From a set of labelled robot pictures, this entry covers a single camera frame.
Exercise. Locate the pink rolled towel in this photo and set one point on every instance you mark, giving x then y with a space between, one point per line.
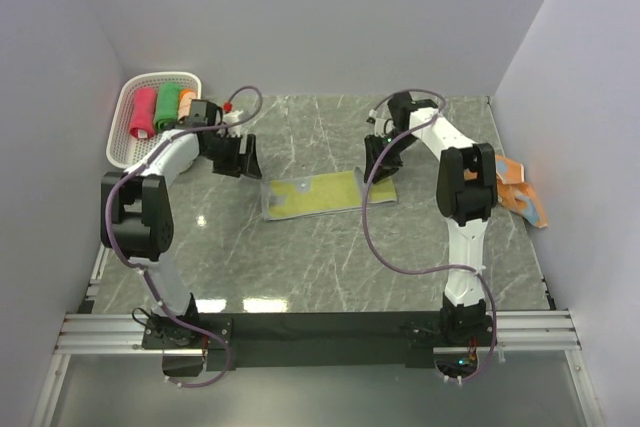
141 123

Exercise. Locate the orange patterned towel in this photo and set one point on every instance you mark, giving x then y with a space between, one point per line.
517 195

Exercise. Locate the white plastic basket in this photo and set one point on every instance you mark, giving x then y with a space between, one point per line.
123 149

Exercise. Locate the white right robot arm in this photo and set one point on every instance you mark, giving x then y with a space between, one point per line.
466 194

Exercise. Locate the grey yellow frog towel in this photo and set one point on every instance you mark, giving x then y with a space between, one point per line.
314 195

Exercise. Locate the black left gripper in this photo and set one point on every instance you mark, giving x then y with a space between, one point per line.
240 164

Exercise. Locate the aluminium rail frame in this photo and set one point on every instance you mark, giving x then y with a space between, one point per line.
234 260

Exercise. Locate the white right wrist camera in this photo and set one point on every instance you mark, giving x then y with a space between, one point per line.
381 126

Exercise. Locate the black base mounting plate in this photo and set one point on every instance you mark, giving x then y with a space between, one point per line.
407 338

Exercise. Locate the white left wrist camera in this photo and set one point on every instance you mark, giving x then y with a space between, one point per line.
234 119

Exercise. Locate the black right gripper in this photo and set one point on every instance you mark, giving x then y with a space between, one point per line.
373 149

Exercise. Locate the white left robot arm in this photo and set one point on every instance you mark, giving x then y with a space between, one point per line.
137 222

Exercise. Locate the orange rolled towel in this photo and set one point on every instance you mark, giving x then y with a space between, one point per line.
185 99

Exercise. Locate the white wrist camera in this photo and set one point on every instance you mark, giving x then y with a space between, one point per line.
234 119
381 126

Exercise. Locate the green rolled towel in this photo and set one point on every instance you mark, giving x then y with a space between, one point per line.
167 105

